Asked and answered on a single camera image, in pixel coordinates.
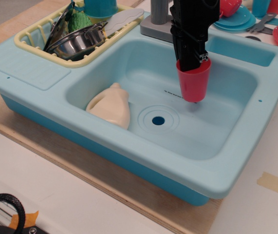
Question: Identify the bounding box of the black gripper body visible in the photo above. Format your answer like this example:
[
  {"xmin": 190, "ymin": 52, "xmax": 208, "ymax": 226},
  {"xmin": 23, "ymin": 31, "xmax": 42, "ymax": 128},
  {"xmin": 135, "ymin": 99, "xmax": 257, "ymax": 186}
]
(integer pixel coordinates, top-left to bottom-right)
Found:
[{"xmin": 170, "ymin": 0, "xmax": 220, "ymax": 42}]

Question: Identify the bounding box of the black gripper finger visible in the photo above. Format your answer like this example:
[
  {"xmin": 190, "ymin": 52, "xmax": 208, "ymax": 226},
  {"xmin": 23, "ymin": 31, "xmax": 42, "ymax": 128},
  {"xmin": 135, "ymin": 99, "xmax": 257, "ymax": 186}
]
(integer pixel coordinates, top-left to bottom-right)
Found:
[
  {"xmin": 179, "ymin": 39, "xmax": 208, "ymax": 72},
  {"xmin": 172, "ymin": 34, "xmax": 183, "ymax": 61}
]

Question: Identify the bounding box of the red plastic cup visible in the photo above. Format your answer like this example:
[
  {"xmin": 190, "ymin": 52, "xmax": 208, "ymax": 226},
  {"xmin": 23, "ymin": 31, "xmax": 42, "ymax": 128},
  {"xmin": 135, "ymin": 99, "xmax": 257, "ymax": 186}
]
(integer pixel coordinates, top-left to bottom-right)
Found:
[{"xmin": 176, "ymin": 59, "xmax": 212, "ymax": 102}]

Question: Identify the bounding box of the teal cup in rack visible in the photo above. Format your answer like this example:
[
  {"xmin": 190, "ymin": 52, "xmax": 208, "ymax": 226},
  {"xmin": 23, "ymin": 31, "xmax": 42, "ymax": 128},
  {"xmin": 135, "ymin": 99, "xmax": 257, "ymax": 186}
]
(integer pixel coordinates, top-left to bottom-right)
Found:
[{"xmin": 74, "ymin": 0, "xmax": 118, "ymax": 18}]

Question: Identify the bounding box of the grey toy faucet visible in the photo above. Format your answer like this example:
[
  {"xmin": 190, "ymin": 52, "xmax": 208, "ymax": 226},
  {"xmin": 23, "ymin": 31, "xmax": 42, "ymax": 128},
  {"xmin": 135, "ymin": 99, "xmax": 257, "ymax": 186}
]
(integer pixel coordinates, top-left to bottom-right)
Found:
[{"xmin": 140, "ymin": 0, "xmax": 173, "ymax": 43}]

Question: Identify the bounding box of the red toy mug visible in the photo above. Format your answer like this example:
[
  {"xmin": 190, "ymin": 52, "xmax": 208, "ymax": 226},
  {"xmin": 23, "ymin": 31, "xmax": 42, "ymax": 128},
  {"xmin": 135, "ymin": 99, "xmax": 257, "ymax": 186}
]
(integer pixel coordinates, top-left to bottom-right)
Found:
[{"xmin": 220, "ymin": 0, "xmax": 242, "ymax": 17}]

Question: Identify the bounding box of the teal plate stack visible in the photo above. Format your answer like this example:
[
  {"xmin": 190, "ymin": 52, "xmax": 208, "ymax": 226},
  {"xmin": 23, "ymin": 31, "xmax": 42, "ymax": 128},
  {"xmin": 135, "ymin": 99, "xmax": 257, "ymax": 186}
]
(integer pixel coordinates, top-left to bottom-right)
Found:
[{"xmin": 214, "ymin": 5, "xmax": 256, "ymax": 32}]

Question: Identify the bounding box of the grey toy knife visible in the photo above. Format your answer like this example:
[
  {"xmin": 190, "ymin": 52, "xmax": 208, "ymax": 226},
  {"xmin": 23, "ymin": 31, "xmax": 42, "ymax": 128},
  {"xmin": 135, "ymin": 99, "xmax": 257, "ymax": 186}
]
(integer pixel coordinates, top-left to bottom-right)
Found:
[{"xmin": 104, "ymin": 8, "xmax": 144, "ymax": 37}]

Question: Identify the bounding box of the grey toy fork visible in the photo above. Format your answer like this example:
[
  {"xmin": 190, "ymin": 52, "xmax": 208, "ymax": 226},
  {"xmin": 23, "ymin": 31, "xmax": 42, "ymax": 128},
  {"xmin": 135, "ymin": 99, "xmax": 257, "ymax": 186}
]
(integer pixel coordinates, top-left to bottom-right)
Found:
[{"xmin": 246, "ymin": 13, "xmax": 277, "ymax": 35}]

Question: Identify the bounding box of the teal tumbler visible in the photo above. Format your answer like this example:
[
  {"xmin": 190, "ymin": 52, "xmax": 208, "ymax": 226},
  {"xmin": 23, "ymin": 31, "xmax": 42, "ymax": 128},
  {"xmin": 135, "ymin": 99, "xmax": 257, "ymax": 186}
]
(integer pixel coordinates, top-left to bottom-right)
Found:
[{"xmin": 252, "ymin": 0, "xmax": 271, "ymax": 17}]

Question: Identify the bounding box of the light blue toy sink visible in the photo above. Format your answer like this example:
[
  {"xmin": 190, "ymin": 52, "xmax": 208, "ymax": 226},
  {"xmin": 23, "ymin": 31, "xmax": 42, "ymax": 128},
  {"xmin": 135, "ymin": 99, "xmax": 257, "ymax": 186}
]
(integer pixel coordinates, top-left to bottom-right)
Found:
[{"xmin": 0, "ymin": 11, "xmax": 278, "ymax": 207}]

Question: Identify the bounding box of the red tumbler background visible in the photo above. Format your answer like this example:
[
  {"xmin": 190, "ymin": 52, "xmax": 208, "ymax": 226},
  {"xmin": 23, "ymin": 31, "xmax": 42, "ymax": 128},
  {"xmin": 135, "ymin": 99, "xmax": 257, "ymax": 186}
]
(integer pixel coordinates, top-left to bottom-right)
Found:
[{"xmin": 267, "ymin": 0, "xmax": 278, "ymax": 15}]

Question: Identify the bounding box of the cream toy detergent bottle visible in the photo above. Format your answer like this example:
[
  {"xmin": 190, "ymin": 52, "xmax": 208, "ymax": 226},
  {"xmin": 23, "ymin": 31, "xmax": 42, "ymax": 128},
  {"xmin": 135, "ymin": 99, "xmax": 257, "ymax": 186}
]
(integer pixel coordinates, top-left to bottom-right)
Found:
[{"xmin": 86, "ymin": 82, "xmax": 130, "ymax": 130}]

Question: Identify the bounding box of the green toy vegetable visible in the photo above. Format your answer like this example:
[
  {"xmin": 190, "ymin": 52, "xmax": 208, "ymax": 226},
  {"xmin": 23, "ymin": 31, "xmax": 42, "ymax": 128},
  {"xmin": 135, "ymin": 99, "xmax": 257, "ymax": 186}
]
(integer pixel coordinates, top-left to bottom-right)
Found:
[{"xmin": 68, "ymin": 12, "xmax": 93, "ymax": 33}]

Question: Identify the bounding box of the yellow dish rack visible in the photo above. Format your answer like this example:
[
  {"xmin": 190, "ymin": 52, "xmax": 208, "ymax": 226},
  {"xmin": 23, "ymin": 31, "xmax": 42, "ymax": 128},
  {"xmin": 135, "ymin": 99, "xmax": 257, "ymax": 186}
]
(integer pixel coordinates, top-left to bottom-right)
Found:
[{"xmin": 14, "ymin": 6, "xmax": 144, "ymax": 68}]

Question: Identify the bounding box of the stainless steel pot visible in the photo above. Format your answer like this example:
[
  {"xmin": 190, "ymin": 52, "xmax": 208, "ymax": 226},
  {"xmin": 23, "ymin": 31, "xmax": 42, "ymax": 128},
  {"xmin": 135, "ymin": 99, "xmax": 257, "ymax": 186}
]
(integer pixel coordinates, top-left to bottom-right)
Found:
[{"xmin": 45, "ymin": 21, "xmax": 108, "ymax": 61}]

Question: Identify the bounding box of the steel pot lid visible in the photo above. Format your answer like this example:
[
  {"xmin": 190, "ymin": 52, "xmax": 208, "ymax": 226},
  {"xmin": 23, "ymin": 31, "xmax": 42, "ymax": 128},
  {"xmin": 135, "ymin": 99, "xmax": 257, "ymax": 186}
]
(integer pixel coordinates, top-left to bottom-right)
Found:
[{"xmin": 43, "ymin": 1, "xmax": 75, "ymax": 52}]

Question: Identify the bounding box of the plywood board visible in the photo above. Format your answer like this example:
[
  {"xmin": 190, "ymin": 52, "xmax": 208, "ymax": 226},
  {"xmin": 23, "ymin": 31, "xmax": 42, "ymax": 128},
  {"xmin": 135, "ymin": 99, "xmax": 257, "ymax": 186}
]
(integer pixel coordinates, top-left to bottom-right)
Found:
[{"xmin": 0, "ymin": 0, "xmax": 224, "ymax": 234}]

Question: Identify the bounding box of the beige masking tape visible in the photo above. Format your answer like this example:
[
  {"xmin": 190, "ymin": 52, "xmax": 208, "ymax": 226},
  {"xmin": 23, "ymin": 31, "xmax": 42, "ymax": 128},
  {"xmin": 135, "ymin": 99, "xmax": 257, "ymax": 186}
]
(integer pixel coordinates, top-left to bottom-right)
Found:
[{"xmin": 257, "ymin": 172, "xmax": 278, "ymax": 193}]

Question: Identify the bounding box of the orange tape piece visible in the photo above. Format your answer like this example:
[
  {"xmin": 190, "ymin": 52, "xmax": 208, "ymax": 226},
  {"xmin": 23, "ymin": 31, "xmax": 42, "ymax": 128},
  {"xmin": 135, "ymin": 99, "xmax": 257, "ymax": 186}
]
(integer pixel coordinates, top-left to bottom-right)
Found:
[{"xmin": 8, "ymin": 211, "xmax": 39, "ymax": 229}]

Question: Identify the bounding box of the black braided cable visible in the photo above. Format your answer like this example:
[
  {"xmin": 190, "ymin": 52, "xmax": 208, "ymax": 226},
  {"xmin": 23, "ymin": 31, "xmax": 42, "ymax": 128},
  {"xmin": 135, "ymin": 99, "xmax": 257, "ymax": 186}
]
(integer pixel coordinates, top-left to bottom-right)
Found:
[{"xmin": 0, "ymin": 193, "xmax": 26, "ymax": 234}]

